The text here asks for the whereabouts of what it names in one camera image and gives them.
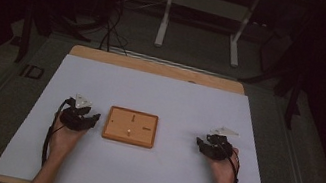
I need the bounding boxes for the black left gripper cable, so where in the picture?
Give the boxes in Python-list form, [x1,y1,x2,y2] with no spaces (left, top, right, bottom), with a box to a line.
[39,94,76,171]

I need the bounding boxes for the black metal stand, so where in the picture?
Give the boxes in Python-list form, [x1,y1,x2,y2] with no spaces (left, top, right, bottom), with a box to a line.
[13,0,38,65]

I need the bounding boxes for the wooden board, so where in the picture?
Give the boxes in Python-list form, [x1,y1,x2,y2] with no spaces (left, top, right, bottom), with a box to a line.
[100,104,160,150]

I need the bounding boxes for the person's right hand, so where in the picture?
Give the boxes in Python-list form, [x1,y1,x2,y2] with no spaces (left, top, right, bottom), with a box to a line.
[203,143,242,183]

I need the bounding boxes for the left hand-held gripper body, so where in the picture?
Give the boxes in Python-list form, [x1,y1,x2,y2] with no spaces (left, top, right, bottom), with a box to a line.
[57,90,97,133]

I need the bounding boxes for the black floor cables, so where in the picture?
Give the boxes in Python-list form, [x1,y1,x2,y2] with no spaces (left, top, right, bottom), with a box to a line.
[96,0,138,57]

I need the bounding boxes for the white desk frame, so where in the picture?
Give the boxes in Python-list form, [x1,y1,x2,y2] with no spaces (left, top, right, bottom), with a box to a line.
[151,0,263,71]

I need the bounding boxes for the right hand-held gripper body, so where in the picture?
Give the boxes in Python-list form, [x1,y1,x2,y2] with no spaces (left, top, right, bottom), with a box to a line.
[202,124,241,164]

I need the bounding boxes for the person's left hand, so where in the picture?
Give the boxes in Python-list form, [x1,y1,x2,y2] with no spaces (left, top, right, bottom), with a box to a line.
[46,116,89,163]

